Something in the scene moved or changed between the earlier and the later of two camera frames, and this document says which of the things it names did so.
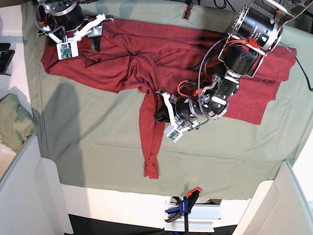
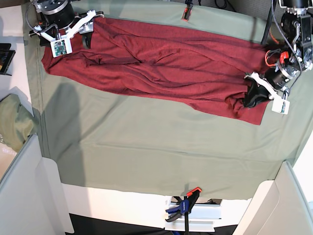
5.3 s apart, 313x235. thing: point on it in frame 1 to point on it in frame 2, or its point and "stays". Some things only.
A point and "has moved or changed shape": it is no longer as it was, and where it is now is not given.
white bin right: (279, 206) stays
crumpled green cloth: (16, 123) stays
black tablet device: (6, 55) stays
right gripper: (186, 108) to (278, 77)
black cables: (219, 7) stays
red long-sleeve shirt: (157, 62) has moved or changed shape
